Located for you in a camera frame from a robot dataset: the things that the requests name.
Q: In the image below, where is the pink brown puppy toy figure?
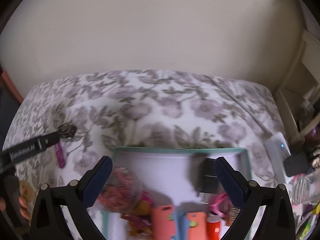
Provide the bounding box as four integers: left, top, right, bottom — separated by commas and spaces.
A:
121, 191, 154, 239

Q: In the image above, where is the black power adapter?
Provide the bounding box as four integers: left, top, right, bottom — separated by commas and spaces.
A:
283, 152, 310, 177

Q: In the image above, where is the black wall charger plug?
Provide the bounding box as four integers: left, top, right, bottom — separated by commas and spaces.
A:
193, 154, 220, 205

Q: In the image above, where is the orange white tube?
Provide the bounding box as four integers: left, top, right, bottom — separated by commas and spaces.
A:
206, 213, 221, 240

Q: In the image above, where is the teal white shallow box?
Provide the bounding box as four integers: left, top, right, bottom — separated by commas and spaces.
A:
112, 147, 252, 239

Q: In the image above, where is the coral blue toy case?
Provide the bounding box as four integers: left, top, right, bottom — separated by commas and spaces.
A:
151, 204, 178, 240
179, 212, 207, 240

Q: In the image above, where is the pink watch strap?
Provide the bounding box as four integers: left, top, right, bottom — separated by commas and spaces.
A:
209, 192, 232, 218

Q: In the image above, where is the floral grey white blanket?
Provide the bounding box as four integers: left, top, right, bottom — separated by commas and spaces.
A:
1, 69, 287, 240

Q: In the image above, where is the clear glass cup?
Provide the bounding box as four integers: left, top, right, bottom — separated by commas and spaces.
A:
292, 171, 320, 205

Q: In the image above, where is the person's left hand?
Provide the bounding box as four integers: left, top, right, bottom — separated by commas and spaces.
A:
1, 179, 35, 222

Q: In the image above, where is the gold black patterned lighter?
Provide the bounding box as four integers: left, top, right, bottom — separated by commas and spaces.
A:
225, 205, 240, 226

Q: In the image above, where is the purple plastic clip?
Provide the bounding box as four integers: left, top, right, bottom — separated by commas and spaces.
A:
55, 142, 66, 168

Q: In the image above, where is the white power strip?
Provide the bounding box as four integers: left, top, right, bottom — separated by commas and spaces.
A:
264, 132, 291, 184

